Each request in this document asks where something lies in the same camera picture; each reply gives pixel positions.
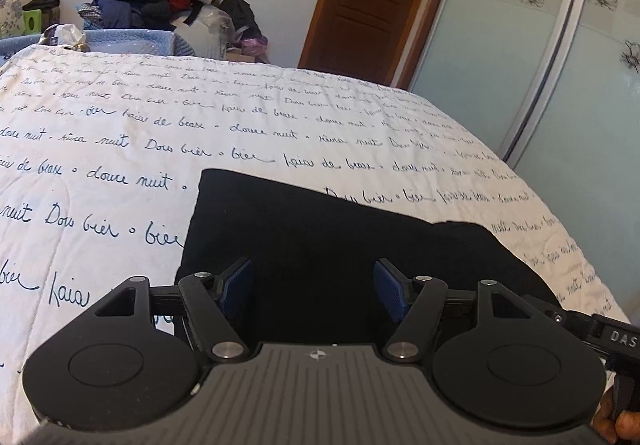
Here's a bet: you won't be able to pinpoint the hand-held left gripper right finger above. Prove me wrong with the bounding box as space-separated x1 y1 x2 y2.
374 259 532 365

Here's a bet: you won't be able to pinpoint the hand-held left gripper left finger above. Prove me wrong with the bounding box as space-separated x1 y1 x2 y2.
94 257 254 365

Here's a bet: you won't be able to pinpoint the black pants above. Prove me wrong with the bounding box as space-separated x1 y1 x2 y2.
177 168 562 347

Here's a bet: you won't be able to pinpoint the person's right hand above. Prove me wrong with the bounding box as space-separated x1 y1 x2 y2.
592 390 640 445

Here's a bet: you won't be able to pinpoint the white script-printed bed blanket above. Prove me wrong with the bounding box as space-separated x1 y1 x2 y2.
0 45 632 445

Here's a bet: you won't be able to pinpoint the frosted glass wardrobe door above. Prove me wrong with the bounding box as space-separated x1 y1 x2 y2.
407 0 587 162
515 0 640 323

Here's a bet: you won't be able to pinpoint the purple cloth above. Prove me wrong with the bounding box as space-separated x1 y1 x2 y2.
239 37 270 62

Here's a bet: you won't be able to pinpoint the blue quilted cover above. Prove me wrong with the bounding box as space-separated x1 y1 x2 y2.
0 27 197 60

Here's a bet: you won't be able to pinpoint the black garment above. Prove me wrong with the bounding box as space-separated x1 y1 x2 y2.
219 0 264 46

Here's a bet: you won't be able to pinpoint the brown wooden door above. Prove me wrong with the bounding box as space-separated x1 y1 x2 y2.
299 0 468 90

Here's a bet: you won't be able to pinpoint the navy blue garment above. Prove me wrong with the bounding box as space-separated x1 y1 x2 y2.
94 0 177 32

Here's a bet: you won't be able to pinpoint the flower-printed pillow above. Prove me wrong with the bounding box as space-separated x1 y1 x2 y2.
0 0 24 40

